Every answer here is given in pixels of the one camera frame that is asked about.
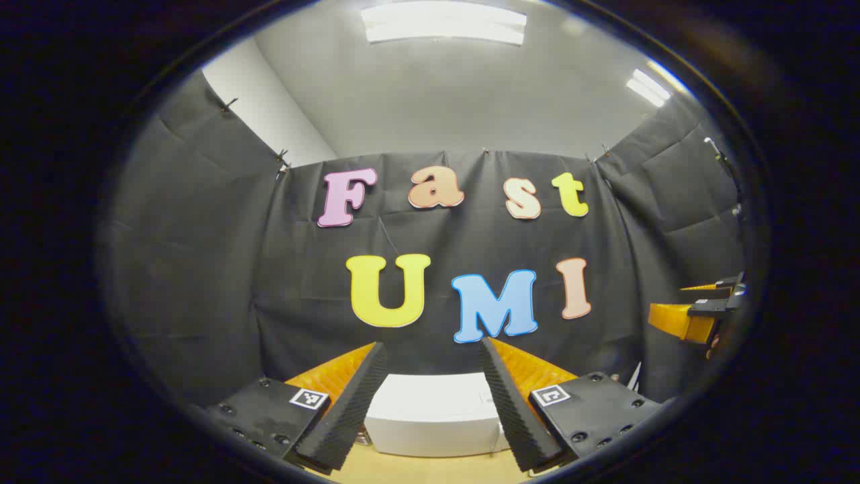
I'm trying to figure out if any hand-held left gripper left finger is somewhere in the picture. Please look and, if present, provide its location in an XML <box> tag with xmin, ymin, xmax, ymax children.
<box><xmin>205</xmin><ymin>341</ymin><xmax>389</xmax><ymax>475</ymax></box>

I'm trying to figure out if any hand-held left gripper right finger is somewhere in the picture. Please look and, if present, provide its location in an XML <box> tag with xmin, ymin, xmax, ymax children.
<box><xmin>478</xmin><ymin>336</ymin><xmax>666</xmax><ymax>475</ymax></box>

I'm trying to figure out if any white microwave oven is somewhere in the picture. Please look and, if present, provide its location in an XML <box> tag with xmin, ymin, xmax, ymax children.
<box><xmin>363</xmin><ymin>373</ymin><xmax>511</xmax><ymax>458</ymax></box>

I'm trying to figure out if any small ceiling light panel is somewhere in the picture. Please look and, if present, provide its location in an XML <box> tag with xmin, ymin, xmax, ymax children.
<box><xmin>626</xmin><ymin>62</ymin><xmax>674</xmax><ymax>107</ymax></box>

